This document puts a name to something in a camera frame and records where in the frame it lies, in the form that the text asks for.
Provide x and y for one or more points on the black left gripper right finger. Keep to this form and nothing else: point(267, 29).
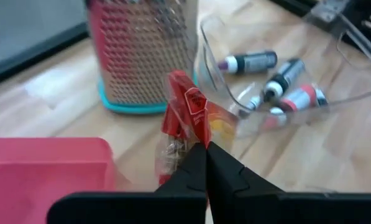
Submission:
point(235, 196)

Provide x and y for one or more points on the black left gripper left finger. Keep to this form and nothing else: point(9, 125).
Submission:
point(188, 193)

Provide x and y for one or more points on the red snack packet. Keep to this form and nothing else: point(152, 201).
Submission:
point(191, 102)

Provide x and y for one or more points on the small dark white-capped bottle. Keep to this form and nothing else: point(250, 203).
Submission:
point(254, 102)

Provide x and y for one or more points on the red-labelled food colouring bottle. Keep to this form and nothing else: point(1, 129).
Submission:
point(300, 99)

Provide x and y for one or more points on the black-capped food colouring bottle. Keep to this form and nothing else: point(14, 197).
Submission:
point(287, 74)

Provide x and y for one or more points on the clear plastic bin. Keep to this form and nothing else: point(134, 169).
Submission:
point(210, 62)

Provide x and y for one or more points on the purple-capped food colouring bottle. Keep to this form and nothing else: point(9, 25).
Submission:
point(253, 62)

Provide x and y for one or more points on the pink plastic bin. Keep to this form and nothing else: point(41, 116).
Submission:
point(33, 177)

